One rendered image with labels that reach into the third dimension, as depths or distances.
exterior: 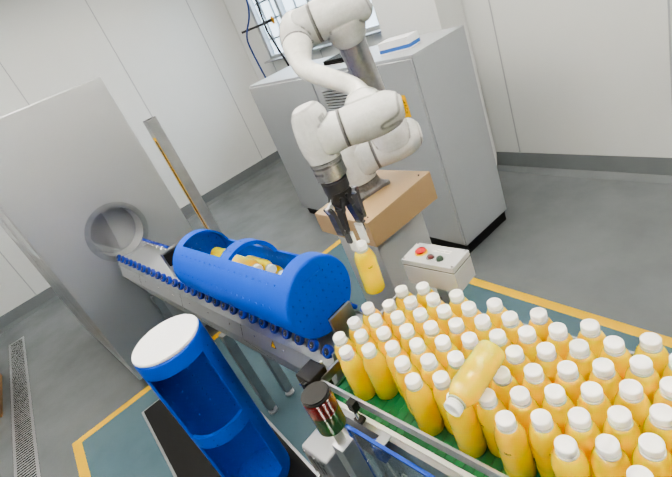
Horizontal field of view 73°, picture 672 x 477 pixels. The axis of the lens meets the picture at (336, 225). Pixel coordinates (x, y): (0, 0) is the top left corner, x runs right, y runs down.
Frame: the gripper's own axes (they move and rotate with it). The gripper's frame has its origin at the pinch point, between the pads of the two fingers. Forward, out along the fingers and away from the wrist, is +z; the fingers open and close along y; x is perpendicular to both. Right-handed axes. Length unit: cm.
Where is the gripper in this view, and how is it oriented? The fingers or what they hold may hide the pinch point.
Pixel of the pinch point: (357, 237)
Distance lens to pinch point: 134.3
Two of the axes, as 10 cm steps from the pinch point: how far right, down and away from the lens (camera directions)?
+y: -6.5, 5.5, -5.2
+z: 3.6, 8.3, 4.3
